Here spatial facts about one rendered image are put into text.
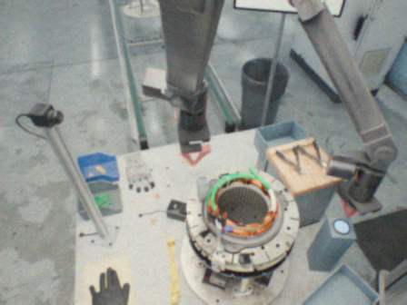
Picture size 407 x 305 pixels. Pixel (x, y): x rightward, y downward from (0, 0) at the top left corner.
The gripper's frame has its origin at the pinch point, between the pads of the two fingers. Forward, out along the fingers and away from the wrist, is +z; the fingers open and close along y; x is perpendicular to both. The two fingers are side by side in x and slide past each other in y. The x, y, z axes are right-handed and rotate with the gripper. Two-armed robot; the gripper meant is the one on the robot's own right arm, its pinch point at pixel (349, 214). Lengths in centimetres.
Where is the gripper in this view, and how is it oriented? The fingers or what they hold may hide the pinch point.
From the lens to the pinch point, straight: 94.1
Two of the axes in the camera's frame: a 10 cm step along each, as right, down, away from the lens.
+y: 2.7, 6.5, -7.1
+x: 9.6, -2.1, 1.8
